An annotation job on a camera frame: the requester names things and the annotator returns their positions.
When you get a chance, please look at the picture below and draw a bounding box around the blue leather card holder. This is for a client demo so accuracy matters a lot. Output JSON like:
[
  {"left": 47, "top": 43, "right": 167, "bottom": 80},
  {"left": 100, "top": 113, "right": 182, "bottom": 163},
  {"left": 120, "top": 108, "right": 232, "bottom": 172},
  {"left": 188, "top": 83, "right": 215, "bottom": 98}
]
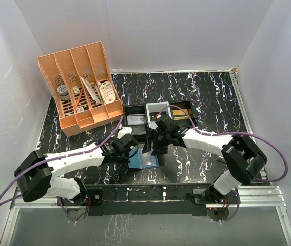
[{"left": 128, "top": 150, "right": 159, "bottom": 170}]

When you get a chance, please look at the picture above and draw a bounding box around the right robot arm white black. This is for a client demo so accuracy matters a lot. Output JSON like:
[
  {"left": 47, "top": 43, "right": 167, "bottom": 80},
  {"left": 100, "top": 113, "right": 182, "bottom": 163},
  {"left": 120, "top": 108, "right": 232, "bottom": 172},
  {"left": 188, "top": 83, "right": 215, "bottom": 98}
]
[{"left": 142, "top": 114, "right": 267, "bottom": 203}]

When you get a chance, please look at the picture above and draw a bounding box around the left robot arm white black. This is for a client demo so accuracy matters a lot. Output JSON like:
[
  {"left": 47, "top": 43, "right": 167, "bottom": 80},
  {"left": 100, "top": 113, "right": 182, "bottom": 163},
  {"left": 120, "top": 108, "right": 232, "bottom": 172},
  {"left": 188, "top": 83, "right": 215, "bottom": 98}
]
[{"left": 14, "top": 127, "right": 138, "bottom": 205}]

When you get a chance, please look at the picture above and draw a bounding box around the silver card in tray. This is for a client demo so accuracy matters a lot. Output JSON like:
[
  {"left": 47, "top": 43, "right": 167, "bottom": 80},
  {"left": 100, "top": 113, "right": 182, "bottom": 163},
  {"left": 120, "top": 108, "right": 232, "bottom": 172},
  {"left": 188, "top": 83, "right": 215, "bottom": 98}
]
[{"left": 127, "top": 114, "right": 145, "bottom": 125}]

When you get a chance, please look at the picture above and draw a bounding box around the black tray right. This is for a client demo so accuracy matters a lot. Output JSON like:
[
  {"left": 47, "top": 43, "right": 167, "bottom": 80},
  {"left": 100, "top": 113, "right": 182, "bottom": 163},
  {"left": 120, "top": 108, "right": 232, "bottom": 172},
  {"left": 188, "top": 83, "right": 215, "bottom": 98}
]
[{"left": 170, "top": 100, "right": 198, "bottom": 128}]

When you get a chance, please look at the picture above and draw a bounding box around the black tray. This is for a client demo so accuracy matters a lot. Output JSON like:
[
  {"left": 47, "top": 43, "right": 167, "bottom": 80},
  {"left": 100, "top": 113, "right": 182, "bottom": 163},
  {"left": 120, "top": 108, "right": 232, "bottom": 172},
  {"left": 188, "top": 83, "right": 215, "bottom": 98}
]
[
  {"left": 170, "top": 100, "right": 198, "bottom": 128},
  {"left": 124, "top": 105, "right": 147, "bottom": 138}
]

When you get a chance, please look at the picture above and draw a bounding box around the gold box in tray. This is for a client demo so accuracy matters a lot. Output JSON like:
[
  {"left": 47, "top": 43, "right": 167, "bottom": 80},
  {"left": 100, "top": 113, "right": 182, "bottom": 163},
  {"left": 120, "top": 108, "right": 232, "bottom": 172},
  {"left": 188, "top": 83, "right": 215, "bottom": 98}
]
[{"left": 172, "top": 109, "right": 193, "bottom": 120}]

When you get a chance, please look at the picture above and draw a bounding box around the white plastic bin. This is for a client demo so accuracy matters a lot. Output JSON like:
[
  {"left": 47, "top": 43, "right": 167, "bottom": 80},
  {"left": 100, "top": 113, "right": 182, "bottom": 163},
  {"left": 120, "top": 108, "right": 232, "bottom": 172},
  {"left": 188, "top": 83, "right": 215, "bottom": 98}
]
[{"left": 145, "top": 101, "right": 173, "bottom": 129}]

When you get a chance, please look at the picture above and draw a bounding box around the black tray left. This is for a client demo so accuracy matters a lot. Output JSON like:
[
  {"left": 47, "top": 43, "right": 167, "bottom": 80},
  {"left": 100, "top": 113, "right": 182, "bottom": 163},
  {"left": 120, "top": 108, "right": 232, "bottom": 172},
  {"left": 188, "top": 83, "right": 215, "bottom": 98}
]
[{"left": 124, "top": 105, "right": 147, "bottom": 138}]

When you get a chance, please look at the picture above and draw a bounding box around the small white red box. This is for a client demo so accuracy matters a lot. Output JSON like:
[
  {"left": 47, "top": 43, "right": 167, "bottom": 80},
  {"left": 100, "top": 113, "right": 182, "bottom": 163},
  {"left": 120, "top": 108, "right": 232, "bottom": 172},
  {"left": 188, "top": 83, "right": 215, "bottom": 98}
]
[{"left": 216, "top": 156, "right": 226, "bottom": 163}]

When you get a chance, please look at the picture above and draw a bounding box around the white labelled blister pack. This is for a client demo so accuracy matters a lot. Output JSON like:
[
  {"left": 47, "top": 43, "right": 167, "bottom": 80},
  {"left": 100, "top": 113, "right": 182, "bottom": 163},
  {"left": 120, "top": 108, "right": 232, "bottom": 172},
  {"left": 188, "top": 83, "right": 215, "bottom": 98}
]
[{"left": 99, "top": 80, "right": 117, "bottom": 104}]

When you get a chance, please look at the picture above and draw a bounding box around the white paper packet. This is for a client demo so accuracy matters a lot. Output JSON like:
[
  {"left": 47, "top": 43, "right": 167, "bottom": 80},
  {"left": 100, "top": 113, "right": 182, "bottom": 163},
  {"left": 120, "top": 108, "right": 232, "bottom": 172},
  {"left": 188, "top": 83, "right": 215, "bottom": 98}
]
[{"left": 80, "top": 77, "right": 100, "bottom": 105}]

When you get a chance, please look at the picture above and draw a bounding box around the orange pencil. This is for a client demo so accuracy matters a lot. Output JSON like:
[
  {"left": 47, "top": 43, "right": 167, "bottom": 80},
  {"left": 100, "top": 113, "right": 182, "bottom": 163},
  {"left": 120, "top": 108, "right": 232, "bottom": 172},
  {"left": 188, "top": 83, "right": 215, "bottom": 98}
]
[{"left": 74, "top": 89, "right": 84, "bottom": 107}]

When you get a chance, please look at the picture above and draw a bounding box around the small white eraser box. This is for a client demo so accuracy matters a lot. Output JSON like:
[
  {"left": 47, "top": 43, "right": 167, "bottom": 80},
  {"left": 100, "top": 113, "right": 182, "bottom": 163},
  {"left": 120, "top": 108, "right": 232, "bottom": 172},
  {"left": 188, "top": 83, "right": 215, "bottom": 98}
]
[{"left": 72, "top": 86, "right": 80, "bottom": 95}]

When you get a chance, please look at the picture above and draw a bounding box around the orange plastic file organizer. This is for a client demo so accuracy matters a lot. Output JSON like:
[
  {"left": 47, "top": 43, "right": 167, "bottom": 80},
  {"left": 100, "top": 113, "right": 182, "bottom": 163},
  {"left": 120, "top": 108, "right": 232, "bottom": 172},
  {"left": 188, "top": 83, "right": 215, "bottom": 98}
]
[{"left": 37, "top": 42, "right": 123, "bottom": 136}]

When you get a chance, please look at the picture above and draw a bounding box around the roll of tape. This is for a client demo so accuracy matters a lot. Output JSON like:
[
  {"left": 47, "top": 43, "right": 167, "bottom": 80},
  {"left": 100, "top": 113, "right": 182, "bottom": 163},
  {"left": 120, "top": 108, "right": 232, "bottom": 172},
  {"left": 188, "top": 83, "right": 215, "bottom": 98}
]
[{"left": 57, "top": 85, "right": 70, "bottom": 101}]

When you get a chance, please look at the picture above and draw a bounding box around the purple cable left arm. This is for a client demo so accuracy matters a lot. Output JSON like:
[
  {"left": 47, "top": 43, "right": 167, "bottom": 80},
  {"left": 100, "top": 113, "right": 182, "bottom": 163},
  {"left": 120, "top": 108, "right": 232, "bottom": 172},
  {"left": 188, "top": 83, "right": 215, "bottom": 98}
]
[{"left": 0, "top": 116, "right": 124, "bottom": 223}]

